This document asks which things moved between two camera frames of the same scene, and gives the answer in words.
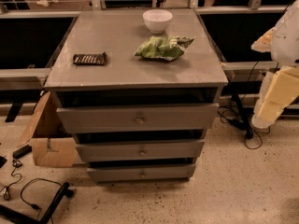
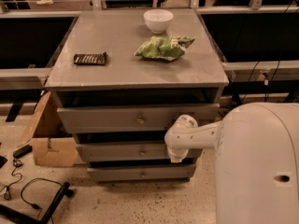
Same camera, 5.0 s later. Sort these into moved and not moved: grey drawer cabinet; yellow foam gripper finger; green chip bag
Moved: yellow foam gripper finger
Not moved: green chip bag; grey drawer cabinet
